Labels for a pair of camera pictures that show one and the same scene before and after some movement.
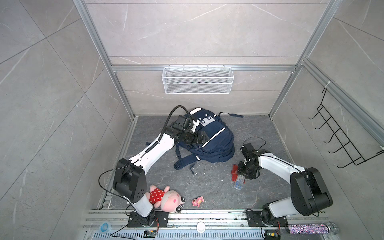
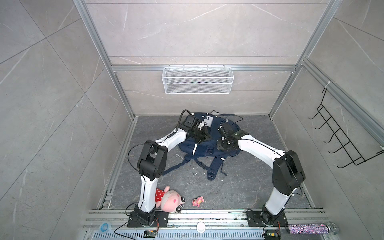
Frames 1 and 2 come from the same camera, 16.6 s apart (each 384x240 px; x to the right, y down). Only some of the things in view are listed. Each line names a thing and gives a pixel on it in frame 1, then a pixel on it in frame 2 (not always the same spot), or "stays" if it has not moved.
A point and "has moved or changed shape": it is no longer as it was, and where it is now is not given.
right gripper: (240, 169) to (219, 146)
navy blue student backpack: (220, 145) has moved or changed shape
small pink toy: (196, 202) stays
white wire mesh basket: (198, 80) stays
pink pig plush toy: (169, 201) stays
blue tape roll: (104, 227) stays
